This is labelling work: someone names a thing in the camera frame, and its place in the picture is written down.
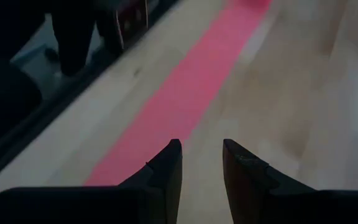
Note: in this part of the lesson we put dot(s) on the person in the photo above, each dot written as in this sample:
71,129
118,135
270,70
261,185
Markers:
73,40

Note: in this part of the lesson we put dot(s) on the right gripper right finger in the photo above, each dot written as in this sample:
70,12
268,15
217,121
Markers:
253,193

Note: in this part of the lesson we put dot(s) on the pink elastic bandage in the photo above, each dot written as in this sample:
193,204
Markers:
182,93

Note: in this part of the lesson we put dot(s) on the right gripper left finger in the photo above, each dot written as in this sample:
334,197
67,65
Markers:
154,199

